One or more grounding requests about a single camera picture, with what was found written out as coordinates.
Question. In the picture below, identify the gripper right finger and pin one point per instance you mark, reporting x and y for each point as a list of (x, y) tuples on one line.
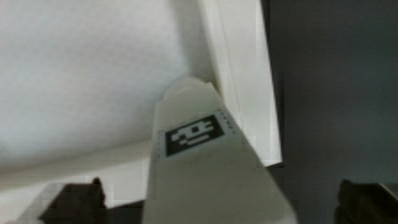
[(367, 203)]

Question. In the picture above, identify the white desk top tray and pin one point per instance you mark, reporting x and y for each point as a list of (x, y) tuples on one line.
[(93, 53)]

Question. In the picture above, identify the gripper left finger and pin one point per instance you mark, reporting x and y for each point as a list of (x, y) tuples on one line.
[(70, 204)]

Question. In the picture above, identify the white leg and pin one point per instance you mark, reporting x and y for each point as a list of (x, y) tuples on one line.
[(211, 185)]

